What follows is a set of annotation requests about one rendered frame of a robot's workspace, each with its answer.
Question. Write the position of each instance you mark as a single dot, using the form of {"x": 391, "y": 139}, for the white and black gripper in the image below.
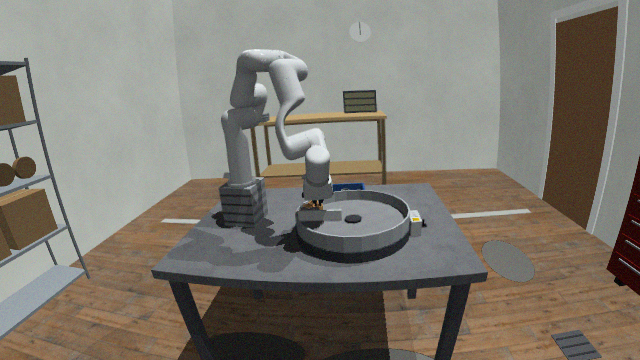
{"x": 317, "y": 193}

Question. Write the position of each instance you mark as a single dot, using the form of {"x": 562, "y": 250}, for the blue crate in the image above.
{"x": 350, "y": 186}

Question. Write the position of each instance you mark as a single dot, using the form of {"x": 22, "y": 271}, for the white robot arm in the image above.
{"x": 246, "y": 93}

